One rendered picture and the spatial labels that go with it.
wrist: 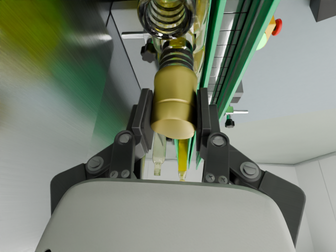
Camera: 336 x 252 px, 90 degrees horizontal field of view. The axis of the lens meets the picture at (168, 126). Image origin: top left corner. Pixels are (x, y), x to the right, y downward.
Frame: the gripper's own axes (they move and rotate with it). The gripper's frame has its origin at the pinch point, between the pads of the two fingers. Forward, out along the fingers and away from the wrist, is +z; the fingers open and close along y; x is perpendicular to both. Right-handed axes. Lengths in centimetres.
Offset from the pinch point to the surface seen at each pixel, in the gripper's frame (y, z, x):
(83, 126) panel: -12.1, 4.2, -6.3
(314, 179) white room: 351, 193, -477
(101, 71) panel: -12.1, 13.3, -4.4
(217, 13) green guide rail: 5.3, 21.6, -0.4
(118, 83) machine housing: -15.3, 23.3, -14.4
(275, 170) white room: 287, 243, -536
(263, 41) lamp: 19.6, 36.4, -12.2
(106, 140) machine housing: -15.3, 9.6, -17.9
